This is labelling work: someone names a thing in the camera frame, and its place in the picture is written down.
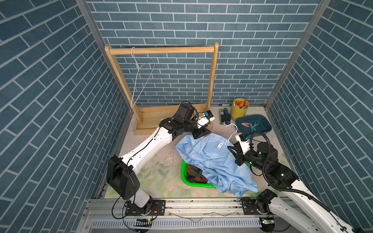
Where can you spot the light blue long-sleeve shirt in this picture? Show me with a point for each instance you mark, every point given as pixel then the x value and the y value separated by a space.
pixel 211 154

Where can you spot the yellow metal bucket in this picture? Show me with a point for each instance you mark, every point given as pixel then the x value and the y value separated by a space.
pixel 236 112

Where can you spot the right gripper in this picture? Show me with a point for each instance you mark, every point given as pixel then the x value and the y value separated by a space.
pixel 238 156

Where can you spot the red clothespins in bucket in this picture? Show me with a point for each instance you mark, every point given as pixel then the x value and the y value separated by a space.
pixel 240 104

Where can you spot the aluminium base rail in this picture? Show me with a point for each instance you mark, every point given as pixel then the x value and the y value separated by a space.
pixel 188 215

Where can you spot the teal plastic tub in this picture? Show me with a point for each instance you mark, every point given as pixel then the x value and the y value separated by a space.
pixel 263 127

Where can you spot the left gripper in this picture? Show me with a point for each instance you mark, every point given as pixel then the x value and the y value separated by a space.
pixel 200 132

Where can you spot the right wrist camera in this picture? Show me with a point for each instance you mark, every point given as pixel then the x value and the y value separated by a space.
pixel 244 140

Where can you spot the wooden clothes rack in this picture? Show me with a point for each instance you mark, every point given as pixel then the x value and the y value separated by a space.
pixel 183 73

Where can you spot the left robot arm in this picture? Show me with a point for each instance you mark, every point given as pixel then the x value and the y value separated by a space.
pixel 122 171

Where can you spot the green plastic basket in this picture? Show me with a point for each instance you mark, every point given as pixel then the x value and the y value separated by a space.
pixel 184 174

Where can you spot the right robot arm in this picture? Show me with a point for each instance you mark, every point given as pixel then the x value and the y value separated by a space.
pixel 287 196

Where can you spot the white wire hanger plaid shirt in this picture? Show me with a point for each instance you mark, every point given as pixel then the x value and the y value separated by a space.
pixel 139 67

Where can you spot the blue black stapler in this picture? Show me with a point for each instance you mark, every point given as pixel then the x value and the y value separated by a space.
pixel 227 117

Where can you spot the plaid long-sleeve shirt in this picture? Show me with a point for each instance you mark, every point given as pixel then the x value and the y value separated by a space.
pixel 194 175

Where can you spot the white black stapler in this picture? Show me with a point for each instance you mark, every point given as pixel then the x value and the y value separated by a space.
pixel 222 117

